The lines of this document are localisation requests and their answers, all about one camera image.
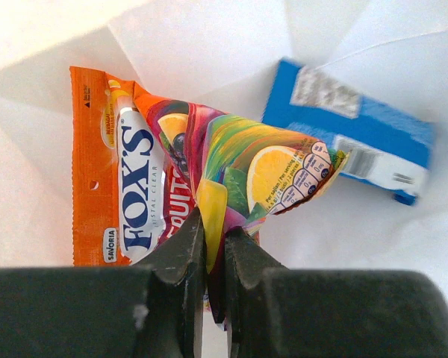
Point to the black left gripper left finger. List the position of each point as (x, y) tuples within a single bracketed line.
[(150, 309)]

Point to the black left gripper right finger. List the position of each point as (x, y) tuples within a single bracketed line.
[(274, 311)]

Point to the orange snack packet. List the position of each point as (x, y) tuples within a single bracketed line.
[(141, 163)]

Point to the blue checkered paper bag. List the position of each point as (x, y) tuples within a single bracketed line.
[(224, 54)]

